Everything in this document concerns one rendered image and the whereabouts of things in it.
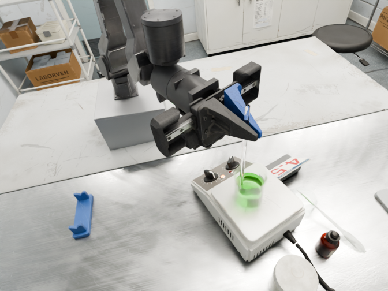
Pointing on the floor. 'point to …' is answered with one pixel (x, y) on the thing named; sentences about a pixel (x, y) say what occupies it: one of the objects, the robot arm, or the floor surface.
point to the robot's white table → (313, 71)
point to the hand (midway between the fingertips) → (238, 123)
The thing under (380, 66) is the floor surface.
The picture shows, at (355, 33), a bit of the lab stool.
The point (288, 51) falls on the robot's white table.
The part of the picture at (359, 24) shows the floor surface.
